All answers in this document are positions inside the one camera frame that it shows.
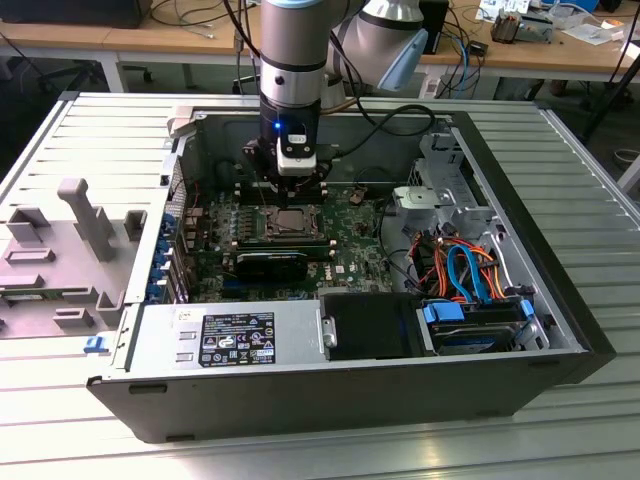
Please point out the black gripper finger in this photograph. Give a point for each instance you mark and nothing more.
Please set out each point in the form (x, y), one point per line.
(260, 160)
(320, 172)

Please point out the silver CPU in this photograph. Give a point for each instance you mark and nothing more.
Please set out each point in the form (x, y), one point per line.
(292, 222)

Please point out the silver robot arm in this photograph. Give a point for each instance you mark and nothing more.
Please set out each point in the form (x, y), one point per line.
(292, 35)

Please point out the metal locking lever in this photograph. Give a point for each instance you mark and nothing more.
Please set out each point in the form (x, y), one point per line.
(262, 196)

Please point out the CPU socket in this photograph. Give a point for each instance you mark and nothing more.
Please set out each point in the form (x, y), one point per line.
(295, 238)

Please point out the blue expansion slot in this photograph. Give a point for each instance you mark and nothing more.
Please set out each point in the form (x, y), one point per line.
(231, 290)

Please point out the round coin battery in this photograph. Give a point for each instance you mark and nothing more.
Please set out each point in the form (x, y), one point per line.
(357, 196)

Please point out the green motherboard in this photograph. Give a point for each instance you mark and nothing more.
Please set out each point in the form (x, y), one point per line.
(360, 250)

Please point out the silver drive cage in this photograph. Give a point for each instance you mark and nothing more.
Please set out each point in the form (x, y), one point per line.
(417, 199)

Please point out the black graphics card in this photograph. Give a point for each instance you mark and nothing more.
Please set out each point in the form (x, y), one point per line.
(272, 267)

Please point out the wooden desk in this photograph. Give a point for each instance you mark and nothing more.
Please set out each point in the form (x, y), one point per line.
(150, 36)

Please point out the black plastic shroud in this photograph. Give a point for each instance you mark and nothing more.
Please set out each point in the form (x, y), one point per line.
(372, 325)

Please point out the black upright box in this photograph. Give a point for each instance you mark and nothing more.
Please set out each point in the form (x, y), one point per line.
(436, 25)

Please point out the silver power supply unit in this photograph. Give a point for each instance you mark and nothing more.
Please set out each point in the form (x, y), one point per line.
(160, 332)

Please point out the black desktop computer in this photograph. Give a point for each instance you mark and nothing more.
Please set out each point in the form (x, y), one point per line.
(75, 12)

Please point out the hard disk blue carrier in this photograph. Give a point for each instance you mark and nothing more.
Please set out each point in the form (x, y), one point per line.
(470, 342)

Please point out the black PC case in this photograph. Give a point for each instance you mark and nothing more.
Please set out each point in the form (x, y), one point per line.
(320, 405)

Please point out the grey parts rack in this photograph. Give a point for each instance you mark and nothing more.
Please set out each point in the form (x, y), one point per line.
(60, 280)

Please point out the copper heat sink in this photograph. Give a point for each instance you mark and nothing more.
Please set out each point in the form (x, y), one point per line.
(506, 29)

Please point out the blue plastic clip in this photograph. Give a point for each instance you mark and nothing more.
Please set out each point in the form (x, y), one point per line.
(95, 345)

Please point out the green RAM stick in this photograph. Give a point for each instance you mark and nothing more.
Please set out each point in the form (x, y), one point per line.
(25, 298)

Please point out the black tripod leg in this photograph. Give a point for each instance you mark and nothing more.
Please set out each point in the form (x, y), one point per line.
(613, 100)

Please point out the white plastic bag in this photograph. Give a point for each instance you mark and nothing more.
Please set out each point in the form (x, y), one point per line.
(592, 31)

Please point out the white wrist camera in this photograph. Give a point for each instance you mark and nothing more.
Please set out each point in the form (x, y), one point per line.
(297, 165)

